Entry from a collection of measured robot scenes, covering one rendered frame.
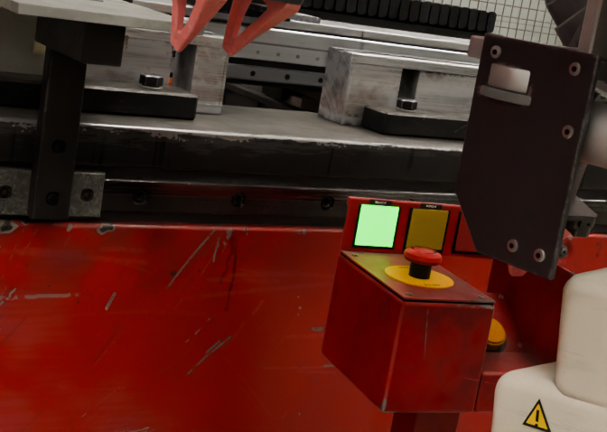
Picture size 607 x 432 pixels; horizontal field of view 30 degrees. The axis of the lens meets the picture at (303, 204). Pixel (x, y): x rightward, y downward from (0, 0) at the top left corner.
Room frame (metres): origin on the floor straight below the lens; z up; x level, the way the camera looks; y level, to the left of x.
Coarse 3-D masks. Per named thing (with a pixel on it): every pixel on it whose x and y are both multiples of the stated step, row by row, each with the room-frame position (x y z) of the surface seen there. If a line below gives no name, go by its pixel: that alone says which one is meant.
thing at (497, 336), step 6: (492, 318) 1.18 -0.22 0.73; (492, 324) 1.17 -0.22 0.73; (498, 324) 1.17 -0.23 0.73; (492, 330) 1.16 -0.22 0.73; (498, 330) 1.17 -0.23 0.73; (504, 330) 1.17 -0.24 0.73; (492, 336) 1.16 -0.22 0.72; (498, 336) 1.16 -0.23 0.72; (504, 336) 1.16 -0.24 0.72; (492, 342) 1.15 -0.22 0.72; (498, 342) 1.15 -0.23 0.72; (486, 348) 1.15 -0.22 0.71; (492, 348) 1.15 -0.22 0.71; (498, 348) 1.16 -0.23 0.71
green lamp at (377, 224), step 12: (360, 216) 1.19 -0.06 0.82; (372, 216) 1.19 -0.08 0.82; (384, 216) 1.20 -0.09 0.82; (396, 216) 1.20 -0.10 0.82; (360, 228) 1.19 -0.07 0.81; (372, 228) 1.19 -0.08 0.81; (384, 228) 1.20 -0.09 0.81; (360, 240) 1.19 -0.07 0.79; (372, 240) 1.19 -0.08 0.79; (384, 240) 1.20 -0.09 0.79
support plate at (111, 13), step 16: (0, 0) 1.03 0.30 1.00; (16, 0) 1.01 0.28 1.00; (32, 0) 1.04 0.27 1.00; (48, 0) 1.07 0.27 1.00; (64, 0) 1.11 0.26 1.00; (80, 0) 1.15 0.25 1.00; (112, 0) 1.23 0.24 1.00; (48, 16) 1.00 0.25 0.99; (64, 16) 1.01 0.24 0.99; (80, 16) 1.02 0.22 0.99; (96, 16) 1.03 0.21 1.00; (112, 16) 1.03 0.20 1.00; (128, 16) 1.04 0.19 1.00; (144, 16) 1.07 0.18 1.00; (160, 16) 1.10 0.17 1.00
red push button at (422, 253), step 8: (408, 248) 1.13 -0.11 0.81; (416, 248) 1.13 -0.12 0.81; (424, 248) 1.13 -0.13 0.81; (408, 256) 1.11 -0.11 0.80; (416, 256) 1.11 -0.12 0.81; (424, 256) 1.11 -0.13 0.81; (432, 256) 1.11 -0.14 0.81; (440, 256) 1.12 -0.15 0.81; (416, 264) 1.12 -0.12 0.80; (424, 264) 1.11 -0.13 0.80; (432, 264) 1.11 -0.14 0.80; (416, 272) 1.12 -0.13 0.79; (424, 272) 1.12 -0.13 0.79
